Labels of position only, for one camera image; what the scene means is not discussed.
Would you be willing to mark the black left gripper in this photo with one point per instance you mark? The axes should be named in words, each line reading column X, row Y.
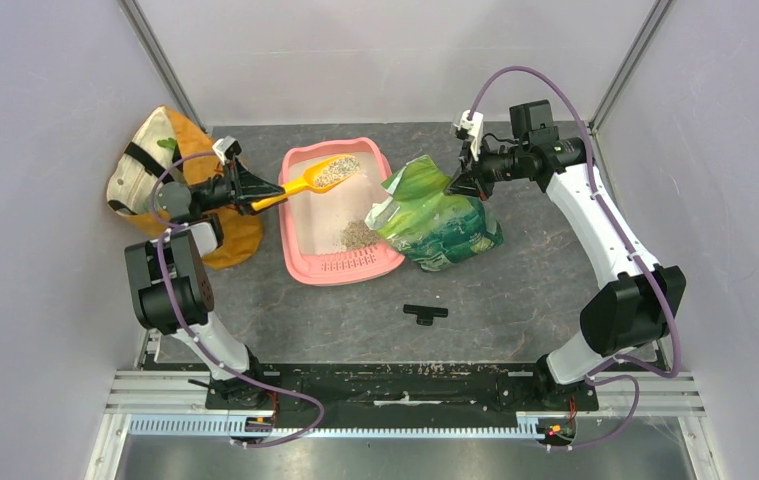
column 247, row 186

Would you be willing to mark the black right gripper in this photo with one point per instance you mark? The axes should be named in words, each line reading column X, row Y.
column 464, row 185

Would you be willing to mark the green cat litter bag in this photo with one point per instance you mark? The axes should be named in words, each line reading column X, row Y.
column 427, row 226

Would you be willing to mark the yellow plastic scoop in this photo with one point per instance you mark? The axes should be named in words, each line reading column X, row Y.
column 319, row 178

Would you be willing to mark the black bag clip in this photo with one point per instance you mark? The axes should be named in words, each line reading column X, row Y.
column 425, row 315

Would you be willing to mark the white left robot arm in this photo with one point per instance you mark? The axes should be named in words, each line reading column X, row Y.
column 168, row 283

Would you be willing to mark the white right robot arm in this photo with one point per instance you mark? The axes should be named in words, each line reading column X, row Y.
column 638, row 297

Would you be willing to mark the pink plastic litter box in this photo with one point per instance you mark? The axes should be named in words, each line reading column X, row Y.
column 310, row 223

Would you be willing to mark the beige cat litter pile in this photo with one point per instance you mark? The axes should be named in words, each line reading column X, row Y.
column 357, row 235

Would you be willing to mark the orange paper tote bag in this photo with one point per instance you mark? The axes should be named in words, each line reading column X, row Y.
column 170, row 146

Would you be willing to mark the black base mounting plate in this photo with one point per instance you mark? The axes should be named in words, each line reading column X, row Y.
column 411, row 395

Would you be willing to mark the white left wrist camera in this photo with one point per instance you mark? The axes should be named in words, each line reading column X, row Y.
column 227, row 149

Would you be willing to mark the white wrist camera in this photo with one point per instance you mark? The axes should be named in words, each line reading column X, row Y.
column 469, row 129
column 227, row 149

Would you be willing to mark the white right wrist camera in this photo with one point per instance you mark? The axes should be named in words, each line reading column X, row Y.
column 469, row 129

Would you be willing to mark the white slotted cable duct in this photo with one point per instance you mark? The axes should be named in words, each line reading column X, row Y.
column 253, row 428

